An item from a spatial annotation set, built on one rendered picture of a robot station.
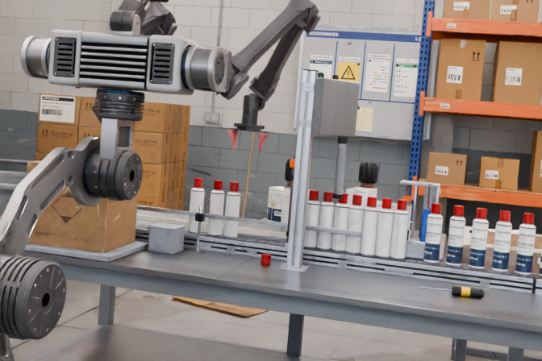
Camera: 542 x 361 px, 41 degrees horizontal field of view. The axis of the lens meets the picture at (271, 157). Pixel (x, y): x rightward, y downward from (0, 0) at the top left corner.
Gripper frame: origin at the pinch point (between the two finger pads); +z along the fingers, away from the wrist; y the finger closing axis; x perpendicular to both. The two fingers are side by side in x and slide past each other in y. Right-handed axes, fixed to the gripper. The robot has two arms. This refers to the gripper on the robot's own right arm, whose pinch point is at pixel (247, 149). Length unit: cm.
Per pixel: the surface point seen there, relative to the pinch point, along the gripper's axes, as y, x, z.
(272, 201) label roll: 0, -50, 24
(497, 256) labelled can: -91, 5, 27
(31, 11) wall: 373, -433, -106
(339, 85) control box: -34.0, 15.1, -24.8
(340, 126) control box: -35.6, 13.0, -11.2
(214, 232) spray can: 8.4, 3.9, 31.5
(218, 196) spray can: 7.9, 3.7, 18.1
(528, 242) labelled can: -100, 6, 21
